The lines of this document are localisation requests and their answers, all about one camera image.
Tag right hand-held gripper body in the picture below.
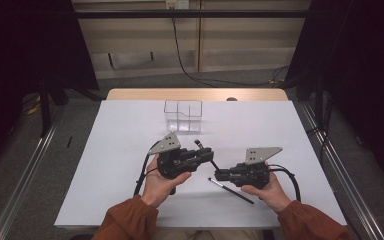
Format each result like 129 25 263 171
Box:
228 146 284 190

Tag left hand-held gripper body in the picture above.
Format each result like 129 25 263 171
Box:
148 131 199 196

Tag clear acrylic organizer box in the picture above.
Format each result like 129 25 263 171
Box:
163 99 203 134

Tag person's left hand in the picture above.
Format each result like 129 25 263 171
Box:
140 154 193 209

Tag person's right hand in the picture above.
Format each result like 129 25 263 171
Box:
240 160 293 215

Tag wooden table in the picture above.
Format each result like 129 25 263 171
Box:
105 87 289 102

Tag white board sheet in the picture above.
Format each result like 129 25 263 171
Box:
53 99 348 230

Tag black metal stand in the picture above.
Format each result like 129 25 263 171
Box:
314 73 325 128
39 78 53 138

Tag black horizontal bar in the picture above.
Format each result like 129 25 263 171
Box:
74 9 309 19

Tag dark curtain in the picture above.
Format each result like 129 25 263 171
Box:
0 0 99 174
284 0 384 191

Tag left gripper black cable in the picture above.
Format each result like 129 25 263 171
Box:
133 139 163 198

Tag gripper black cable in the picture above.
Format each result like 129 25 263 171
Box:
133 139 163 198
267 163 302 204

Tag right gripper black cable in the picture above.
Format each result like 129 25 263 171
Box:
267 163 302 204

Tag black floor cable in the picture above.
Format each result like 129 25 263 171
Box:
308 96 334 161

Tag silver metal rail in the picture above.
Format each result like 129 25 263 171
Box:
0 108 66 240
300 102 384 240

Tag black wall cable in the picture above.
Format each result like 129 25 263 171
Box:
170 7 291 88

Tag white wall outlet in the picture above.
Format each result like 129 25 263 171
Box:
165 0 190 10

